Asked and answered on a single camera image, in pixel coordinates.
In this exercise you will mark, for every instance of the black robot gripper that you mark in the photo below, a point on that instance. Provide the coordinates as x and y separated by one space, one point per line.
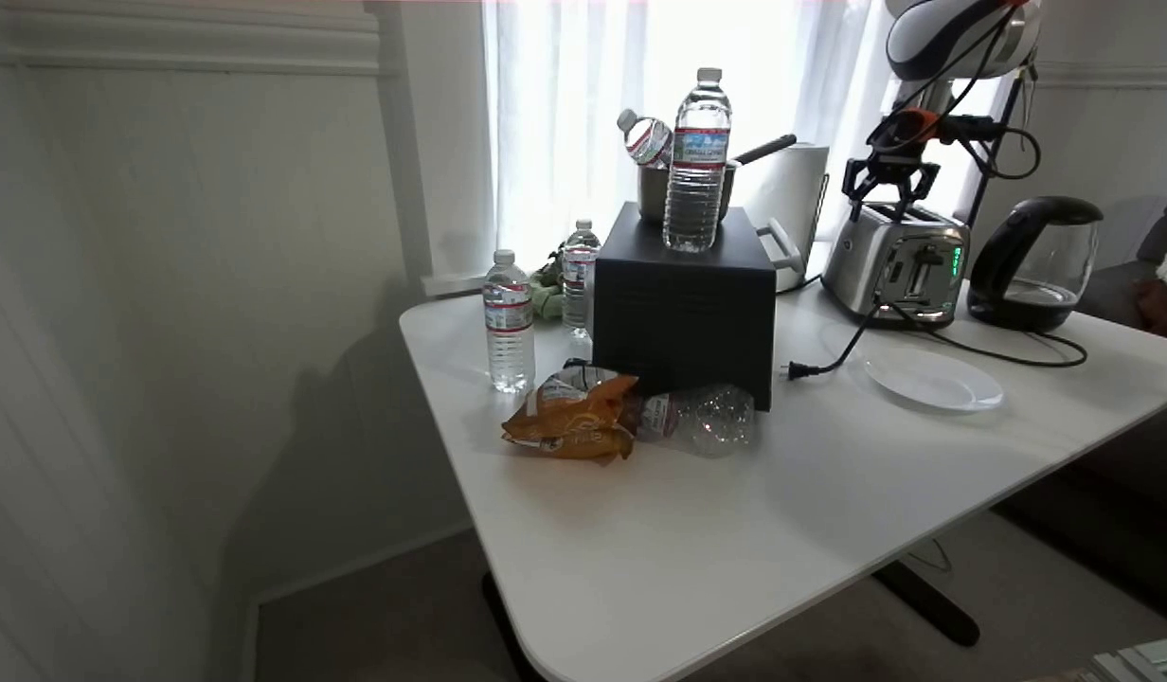
908 137

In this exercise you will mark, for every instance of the silver two-slot toaster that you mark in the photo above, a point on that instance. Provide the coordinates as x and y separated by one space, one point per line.
895 263

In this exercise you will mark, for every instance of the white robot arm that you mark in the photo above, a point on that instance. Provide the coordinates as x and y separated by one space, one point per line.
963 36

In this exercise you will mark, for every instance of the black toaster oven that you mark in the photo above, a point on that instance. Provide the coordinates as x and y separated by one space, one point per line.
682 311

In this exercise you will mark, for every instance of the white cylindrical appliance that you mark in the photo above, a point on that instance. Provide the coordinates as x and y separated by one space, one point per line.
794 196

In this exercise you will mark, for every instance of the black glass electric kettle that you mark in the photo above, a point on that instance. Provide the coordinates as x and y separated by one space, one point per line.
1036 267

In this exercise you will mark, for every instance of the tall clear water bottle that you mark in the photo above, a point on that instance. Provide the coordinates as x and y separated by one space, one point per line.
700 157

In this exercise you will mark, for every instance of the white round plate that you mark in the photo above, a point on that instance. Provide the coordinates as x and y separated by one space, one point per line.
935 382

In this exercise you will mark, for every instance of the water bottle lying in pot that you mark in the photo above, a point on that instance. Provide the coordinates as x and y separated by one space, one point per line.
645 137

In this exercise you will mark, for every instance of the dark sofa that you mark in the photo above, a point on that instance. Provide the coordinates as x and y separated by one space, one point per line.
1147 296

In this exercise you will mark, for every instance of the crumpled clear plastic container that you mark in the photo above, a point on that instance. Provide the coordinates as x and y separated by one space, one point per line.
713 417

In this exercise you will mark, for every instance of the white sheer curtain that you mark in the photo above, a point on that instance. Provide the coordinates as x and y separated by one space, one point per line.
569 116

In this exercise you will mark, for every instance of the clear water bottle red label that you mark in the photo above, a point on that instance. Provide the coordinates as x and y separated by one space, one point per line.
579 286
509 324

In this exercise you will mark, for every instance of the green toy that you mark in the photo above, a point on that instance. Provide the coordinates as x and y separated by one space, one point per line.
549 294

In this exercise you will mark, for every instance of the orange chip bag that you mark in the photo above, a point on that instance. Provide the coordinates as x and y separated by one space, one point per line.
573 425

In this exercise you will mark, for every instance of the black table base foot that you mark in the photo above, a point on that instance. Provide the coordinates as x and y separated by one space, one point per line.
927 606

